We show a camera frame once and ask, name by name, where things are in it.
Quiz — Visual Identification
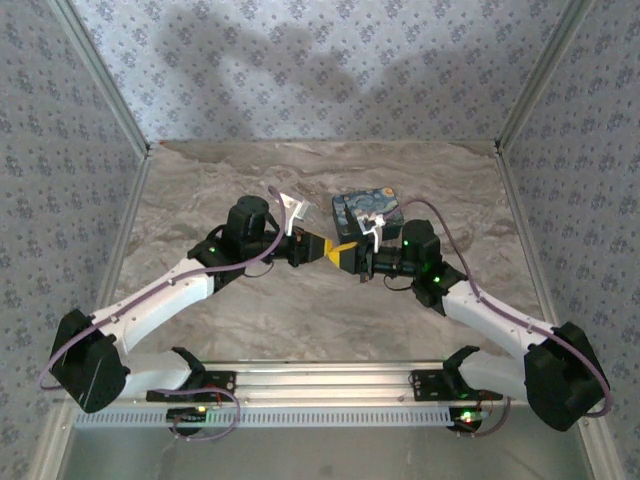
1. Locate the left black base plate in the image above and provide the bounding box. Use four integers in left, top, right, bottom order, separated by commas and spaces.
145, 368, 238, 403

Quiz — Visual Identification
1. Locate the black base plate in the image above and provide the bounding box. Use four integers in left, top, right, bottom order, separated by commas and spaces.
145, 368, 238, 403
410, 368, 504, 402

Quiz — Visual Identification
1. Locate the starry night print box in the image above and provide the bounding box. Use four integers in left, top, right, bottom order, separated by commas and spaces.
331, 185, 405, 240

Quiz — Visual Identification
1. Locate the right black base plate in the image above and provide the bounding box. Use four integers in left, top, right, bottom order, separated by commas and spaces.
410, 368, 504, 402

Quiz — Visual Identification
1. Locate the white slotted cable duct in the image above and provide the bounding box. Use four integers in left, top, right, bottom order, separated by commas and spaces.
74, 409, 467, 430

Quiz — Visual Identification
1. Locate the left controller board with LED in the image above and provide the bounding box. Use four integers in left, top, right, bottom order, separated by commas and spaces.
166, 406, 209, 424

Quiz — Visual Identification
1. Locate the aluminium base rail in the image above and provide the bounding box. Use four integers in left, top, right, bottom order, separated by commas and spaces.
59, 360, 599, 407

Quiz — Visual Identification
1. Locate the aluminium frame post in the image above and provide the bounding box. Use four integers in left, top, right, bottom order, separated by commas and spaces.
493, 0, 597, 152
51, 0, 152, 157

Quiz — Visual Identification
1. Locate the right controller board with LED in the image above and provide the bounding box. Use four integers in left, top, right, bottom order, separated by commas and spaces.
448, 406, 490, 432

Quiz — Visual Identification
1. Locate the controller board with led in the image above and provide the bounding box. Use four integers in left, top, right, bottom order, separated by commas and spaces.
448, 406, 490, 432
166, 406, 209, 424

